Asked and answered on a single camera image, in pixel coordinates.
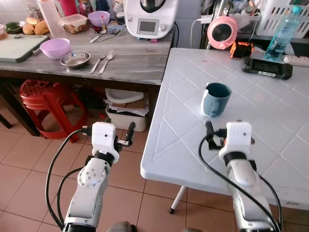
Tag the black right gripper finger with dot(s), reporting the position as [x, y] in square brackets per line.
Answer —
[210, 130]

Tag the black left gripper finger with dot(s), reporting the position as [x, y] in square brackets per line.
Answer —
[131, 132]
[107, 121]

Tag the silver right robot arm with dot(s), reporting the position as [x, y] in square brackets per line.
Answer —
[245, 188]

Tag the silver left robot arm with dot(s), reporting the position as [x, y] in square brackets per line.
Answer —
[91, 186]

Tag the white plastic storage bin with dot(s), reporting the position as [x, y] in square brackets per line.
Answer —
[124, 113]

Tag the blue ceramic mug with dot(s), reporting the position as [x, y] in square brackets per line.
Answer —
[216, 99]

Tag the white plastic folding table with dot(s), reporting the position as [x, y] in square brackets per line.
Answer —
[270, 125]

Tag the metal fork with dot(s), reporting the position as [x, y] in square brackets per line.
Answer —
[97, 63]

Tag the metal spoon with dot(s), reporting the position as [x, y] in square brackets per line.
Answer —
[108, 56]

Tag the red plastic stool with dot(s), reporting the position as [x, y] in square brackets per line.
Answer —
[46, 99]

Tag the stainless steel bowl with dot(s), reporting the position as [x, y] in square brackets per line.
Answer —
[75, 59]

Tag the grey wooden counter table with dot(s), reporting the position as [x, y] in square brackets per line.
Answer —
[135, 55]

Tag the black handheld controller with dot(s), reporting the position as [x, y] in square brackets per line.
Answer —
[267, 67]

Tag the loose metal cutlery pile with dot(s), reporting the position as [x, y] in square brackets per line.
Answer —
[106, 35]

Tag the orange and black device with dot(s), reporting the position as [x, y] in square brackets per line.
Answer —
[241, 50]

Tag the large purple plastic bowl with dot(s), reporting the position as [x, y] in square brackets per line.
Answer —
[54, 48]

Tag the pink round appliance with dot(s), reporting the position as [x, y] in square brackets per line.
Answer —
[222, 32]

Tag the clear plastic food container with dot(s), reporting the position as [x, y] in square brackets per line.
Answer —
[75, 24]

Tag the small purple bowl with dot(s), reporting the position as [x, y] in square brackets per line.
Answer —
[99, 18]

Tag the white power strip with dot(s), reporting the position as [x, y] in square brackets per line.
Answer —
[297, 60]

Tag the white kitchen food processor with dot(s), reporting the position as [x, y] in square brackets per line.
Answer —
[150, 17]

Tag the green cutting board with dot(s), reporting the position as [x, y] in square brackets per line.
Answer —
[17, 47]

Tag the blue plastic water bottle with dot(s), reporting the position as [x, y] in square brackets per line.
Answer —
[282, 36]

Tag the pink plastic cup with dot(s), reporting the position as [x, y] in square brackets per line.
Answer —
[68, 7]

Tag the green fruit bowl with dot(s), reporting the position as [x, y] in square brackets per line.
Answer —
[13, 26]

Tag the white plastic laundry basket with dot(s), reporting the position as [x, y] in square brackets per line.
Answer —
[285, 14]

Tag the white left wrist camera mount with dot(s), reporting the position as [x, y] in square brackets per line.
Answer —
[103, 137]

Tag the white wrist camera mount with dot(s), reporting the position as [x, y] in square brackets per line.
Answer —
[103, 137]
[238, 137]

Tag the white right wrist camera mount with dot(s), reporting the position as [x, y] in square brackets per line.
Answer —
[238, 137]

